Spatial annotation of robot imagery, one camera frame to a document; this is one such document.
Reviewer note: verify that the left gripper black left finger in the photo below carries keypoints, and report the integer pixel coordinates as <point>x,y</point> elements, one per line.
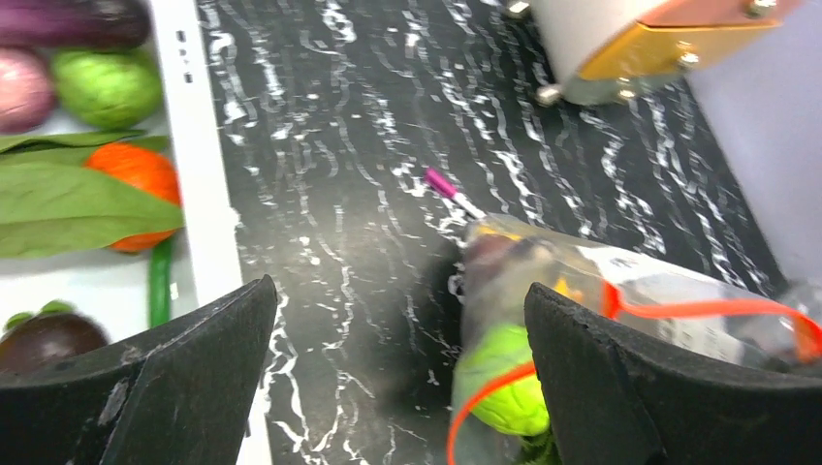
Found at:
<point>179,393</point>

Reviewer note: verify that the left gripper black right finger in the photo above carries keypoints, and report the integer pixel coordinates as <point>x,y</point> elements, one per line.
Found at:
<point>618,396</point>

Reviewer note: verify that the clear zip bag orange zipper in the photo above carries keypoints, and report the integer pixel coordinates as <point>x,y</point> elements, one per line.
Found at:
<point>504,257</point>

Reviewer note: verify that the light green wrinkled vegetable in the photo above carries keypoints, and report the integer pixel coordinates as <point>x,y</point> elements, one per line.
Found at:
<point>495,382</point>

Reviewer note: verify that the green leaf toy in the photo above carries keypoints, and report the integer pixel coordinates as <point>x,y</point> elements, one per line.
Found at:
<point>51,204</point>

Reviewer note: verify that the red tomato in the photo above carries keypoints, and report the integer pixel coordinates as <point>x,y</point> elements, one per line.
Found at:
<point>144,169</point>

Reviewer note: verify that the purple cap marker pen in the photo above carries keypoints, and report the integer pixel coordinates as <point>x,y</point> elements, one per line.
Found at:
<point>446,189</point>

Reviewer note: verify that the red onion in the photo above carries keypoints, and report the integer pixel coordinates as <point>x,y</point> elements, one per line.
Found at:
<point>27,92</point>

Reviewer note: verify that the round drawer cabinet cream orange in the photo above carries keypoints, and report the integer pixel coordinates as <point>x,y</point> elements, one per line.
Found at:
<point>614,51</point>

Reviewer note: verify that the purple eggplant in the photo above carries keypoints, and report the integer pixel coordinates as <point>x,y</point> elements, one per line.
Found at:
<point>74,23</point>

